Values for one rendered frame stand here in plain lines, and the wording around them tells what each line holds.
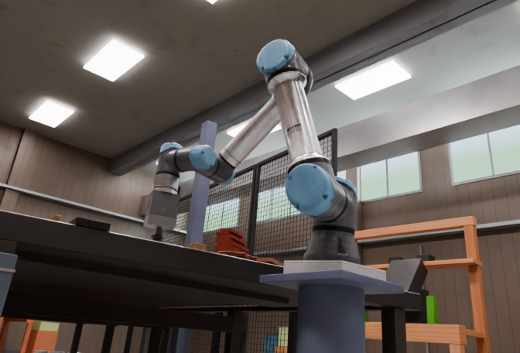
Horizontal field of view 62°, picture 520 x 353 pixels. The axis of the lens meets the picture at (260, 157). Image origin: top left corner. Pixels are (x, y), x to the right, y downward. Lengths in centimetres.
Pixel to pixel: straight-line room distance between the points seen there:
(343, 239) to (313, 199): 17
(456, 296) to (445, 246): 85
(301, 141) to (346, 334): 48
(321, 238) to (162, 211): 49
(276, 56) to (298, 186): 40
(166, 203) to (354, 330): 64
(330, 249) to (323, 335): 21
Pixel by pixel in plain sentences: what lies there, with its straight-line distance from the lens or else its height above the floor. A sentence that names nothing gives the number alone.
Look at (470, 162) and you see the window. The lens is 876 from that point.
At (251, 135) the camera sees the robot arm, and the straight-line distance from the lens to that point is 140.
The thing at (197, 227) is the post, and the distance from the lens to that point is 343.
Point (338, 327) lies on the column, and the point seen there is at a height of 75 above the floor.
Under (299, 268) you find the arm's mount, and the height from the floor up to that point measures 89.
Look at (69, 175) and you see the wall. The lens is 1281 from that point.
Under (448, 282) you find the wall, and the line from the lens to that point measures 846.
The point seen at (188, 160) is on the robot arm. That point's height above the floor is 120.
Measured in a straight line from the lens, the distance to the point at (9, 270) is 101.
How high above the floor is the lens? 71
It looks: 23 degrees up
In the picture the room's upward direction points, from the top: 5 degrees clockwise
